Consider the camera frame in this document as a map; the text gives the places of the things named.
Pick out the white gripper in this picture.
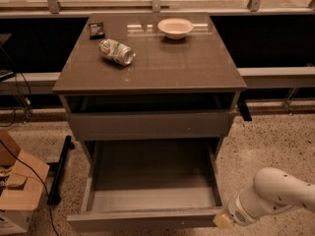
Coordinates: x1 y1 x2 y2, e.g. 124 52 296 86
213 192 256 229

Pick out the grey drawer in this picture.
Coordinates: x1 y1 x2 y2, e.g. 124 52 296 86
68 139 222 233
68 111 236 141

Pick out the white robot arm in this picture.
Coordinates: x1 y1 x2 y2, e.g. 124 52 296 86
213 167 315 229

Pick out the grey top drawer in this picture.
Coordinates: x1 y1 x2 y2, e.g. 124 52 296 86
68 111 236 141

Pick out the grey drawer cabinet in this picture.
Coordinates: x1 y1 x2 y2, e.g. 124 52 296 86
53 13 246 158

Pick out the black stand leg right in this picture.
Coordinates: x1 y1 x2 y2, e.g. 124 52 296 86
237 93 252 122

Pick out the black stand leg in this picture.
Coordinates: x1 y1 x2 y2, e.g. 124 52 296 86
47 136 75 206
237 93 252 122

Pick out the black stand leg left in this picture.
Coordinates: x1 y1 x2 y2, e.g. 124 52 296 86
47 136 75 206

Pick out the white paper bowl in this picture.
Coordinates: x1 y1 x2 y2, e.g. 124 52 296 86
157 18 194 39

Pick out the crushed green soda can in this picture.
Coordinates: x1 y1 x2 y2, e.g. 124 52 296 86
98 39 135 66

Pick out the cardboard box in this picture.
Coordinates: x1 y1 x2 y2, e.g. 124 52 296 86
0 130 49 235

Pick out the small black snack packet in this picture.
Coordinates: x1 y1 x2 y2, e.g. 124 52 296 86
89 23 105 39

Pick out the black floor cable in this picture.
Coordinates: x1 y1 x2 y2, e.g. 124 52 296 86
0 139 62 236

